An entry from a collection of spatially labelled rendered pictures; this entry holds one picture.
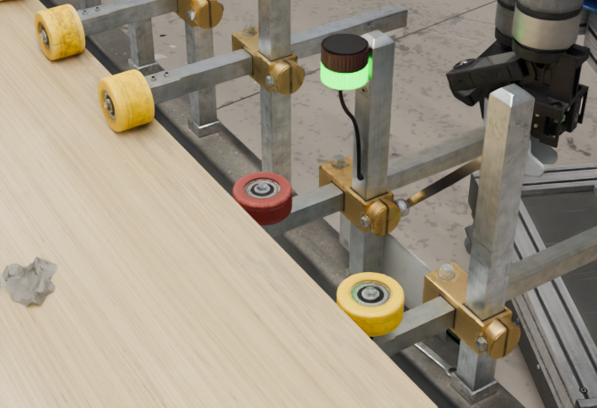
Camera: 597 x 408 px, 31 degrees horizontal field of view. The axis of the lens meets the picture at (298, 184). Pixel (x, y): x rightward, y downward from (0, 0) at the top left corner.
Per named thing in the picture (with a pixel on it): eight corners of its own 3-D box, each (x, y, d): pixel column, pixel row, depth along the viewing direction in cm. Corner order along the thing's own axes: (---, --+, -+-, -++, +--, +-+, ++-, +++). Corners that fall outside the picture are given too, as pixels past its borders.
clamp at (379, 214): (346, 182, 161) (347, 154, 158) (401, 229, 152) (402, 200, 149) (314, 194, 159) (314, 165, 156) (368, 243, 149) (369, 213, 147)
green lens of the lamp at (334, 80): (350, 61, 141) (350, 46, 140) (377, 81, 137) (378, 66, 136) (311, 74, 138) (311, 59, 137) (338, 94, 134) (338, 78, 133)
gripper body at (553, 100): (553, 154, 129) (569, 65, 122) (490, 130, 133) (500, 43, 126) (582, 126, 134) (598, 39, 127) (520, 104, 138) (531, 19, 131)
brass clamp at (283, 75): (262, 52, 173) (261, 24, 170) (308, 89, 164) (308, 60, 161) (228, 62, 170) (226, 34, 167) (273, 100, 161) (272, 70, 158)
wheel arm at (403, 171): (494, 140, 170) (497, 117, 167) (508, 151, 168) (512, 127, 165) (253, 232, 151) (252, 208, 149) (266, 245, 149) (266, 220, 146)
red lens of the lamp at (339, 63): (350, 44, 140) (351, 28, 138) (378, 64, 135) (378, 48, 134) (311, 56, 137) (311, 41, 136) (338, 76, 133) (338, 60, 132)
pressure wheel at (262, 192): (273, 228, 156) (272, 162, 149) (303, 258, 151) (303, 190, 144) (224, 246, 153) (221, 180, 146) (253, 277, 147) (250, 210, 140)
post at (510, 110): (473, 387, 147) (514, 77, 119) (490, 403, 145) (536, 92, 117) (453, 396, 145) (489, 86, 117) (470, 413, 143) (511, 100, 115)
